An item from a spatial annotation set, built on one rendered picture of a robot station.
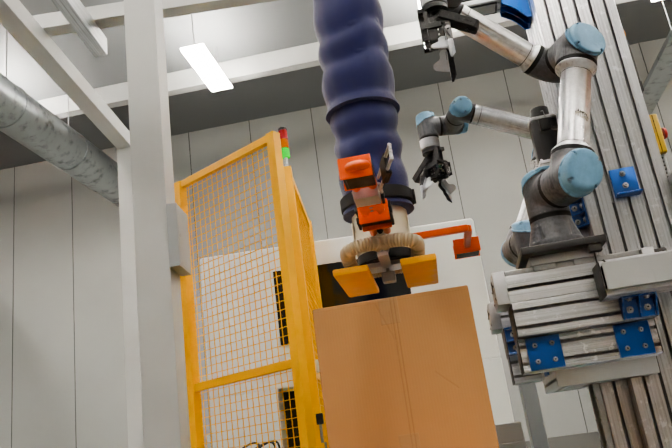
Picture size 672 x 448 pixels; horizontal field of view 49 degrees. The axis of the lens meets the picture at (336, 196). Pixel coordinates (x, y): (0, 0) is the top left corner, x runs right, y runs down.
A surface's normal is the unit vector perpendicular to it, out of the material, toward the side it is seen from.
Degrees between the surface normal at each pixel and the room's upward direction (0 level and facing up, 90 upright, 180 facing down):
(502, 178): 90
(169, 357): 90
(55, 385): 90
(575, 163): 98
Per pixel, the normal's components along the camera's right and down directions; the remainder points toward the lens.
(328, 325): -0.14, -0.31
